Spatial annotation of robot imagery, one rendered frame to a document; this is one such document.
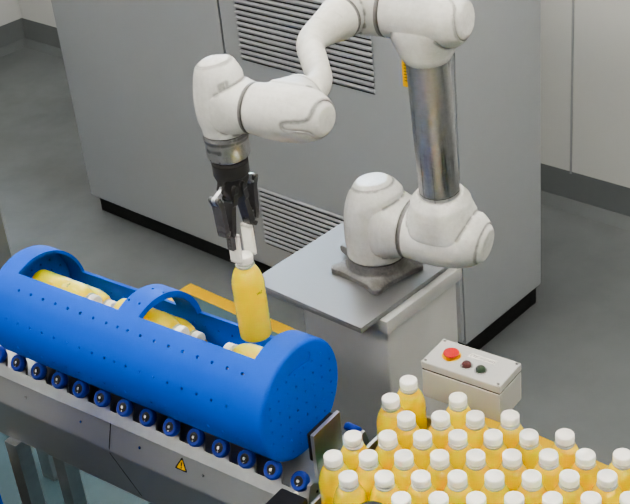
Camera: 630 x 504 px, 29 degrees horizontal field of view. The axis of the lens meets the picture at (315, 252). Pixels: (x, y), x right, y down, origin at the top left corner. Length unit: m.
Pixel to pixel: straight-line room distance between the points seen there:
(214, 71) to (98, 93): 3.18
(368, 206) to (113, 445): 0.86
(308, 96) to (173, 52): 2.74
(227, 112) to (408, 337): 1.07
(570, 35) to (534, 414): 1.73
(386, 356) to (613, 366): 1.60
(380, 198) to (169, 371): 0.73
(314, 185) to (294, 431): 2.09
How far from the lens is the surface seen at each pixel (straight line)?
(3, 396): 3.35
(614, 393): 4.52
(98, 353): 2.91
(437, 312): 3.32
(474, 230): 3.04
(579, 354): 4.69
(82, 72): 5.58
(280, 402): 2.66
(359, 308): 3.14
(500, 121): 4.36
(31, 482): 3.65
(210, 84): 2.38
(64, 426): 3.20
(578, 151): 5.54
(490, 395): 2.75
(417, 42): 2.76
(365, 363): 3.27
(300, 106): 2.30
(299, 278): 3.28
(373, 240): 3.14
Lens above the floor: 2.76
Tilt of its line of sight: 31 degrees down
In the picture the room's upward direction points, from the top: 6 degrees counter-clockwise
